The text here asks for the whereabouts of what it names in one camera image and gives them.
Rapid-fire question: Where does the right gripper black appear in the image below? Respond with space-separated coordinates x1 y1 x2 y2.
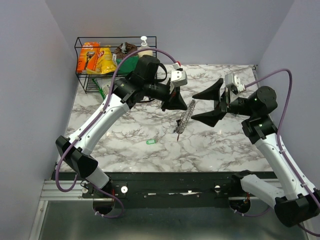
191 77 256 127

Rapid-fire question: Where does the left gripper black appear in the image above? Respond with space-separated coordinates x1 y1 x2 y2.
144 80 188 112

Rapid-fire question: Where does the green key tag with key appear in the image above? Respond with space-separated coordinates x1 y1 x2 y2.
146 139 157 145

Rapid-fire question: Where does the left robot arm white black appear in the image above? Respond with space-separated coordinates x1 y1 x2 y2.
55 55 188 198

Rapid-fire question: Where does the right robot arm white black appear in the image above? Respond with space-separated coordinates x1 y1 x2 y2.
191 78 320 227

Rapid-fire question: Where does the beige soap pump bottle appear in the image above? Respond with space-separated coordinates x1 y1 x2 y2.
138 36 153 58

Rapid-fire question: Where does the green white snack bag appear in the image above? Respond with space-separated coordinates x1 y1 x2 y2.
92 78 112 99

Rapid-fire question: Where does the green and brown bag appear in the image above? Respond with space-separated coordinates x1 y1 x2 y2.
112 42 139 75

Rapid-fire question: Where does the yellow chips bag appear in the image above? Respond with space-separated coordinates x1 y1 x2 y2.
86 45 117 75

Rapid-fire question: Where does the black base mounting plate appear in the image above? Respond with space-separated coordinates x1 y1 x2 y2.
107 171 253 209

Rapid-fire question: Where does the orange razor package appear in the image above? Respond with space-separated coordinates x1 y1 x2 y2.
76 42 100 74

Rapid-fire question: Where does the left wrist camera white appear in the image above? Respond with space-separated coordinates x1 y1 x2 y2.
170 61 188 88

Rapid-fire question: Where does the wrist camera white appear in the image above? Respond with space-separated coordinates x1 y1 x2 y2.
170 61 188 88
224 72 246 103

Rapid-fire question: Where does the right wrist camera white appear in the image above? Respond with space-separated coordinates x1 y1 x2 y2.
224 72 246 103

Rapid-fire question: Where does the black wire shelf rack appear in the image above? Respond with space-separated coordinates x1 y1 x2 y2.
74 36 158 94

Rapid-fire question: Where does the aluminium rail frame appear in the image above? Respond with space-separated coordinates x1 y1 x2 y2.
39 177 306 201

